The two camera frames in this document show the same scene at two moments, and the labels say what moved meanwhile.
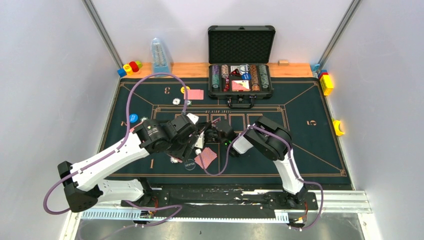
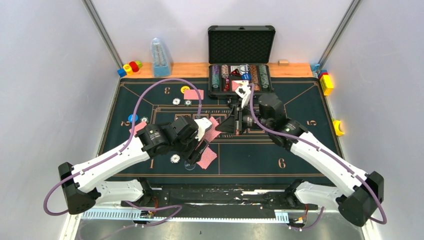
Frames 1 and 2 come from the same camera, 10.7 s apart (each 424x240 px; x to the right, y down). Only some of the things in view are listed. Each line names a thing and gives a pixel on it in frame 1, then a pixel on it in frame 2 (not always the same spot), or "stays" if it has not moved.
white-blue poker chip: [176, 101] stays
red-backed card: [208, 156] stays
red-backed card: [195, 94] stays
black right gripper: [203, 127] → [227, 126]
